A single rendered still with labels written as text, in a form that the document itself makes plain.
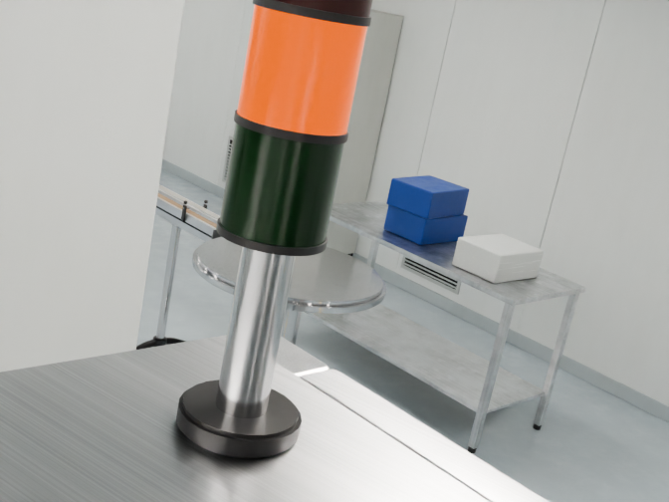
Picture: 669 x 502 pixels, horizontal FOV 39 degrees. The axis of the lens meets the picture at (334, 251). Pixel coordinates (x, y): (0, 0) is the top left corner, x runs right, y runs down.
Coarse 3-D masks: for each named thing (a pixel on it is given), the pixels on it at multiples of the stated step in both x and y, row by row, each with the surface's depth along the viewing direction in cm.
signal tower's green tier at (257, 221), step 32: (256, 160) 40; (288, 160) 39; (320, 160) 40; (224, 192) 42; (256, 192) 40; (288, 192) 40; (320, 192) 40; (224, 224) 41; (256, 224) 40; (288, 224) 40; (320, 224) 41
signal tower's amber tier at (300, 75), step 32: (256, 32) 39; (288, 32) 38; (320, 32) 38; (352, 32) 38; (256, 64) 39; (288, 64) 38; (320, 64) 38; (352, 64) 39; (256, 96) 39; (288, 96) 38; (320, 96) 39; (352, 96) 40; (288, 128) 39; (320, 128) 39
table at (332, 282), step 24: (216, 240) 465; (192, 264) 438; (216, 264) 430; (312, 264) 457; (336, 264) 465; (360, 264) 473; (312, 288) 424; (336, 288) 431; (360, 288) 437; (384, 288) 450; (288, 312) 448; (312, 312) 409; (336, 312) 413; (288, 336) 452
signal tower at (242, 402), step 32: (256, 0) 39; (256, 128) 39; (256, 256) 42; (288, 256) 42; (256, 288) 42; (288, 288) 43; (256, 320) 43; (224, 352) 44; (256, 352) 43; (224, 384) 44; (256, 384) 44; (192, 416) 43; (224, 416) 44; (256, 416) 44; (288, 416) 45; (224, 448) 43; (256, 448) 43; (288, 448) 44
